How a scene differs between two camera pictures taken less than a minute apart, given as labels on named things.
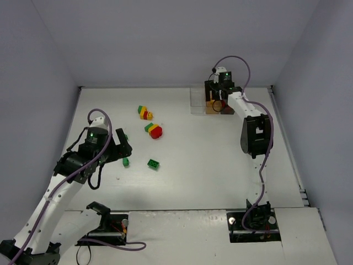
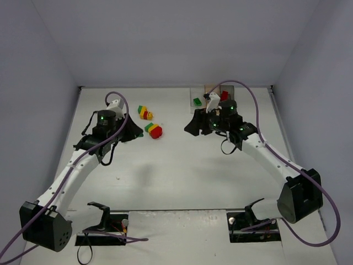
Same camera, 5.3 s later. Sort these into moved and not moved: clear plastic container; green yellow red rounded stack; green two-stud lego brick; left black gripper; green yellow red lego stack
Moved: green two-stud lego brick; left black gripper
Not moved: green yellow red lego stack; clear plastic container; green yellow red rounded stack
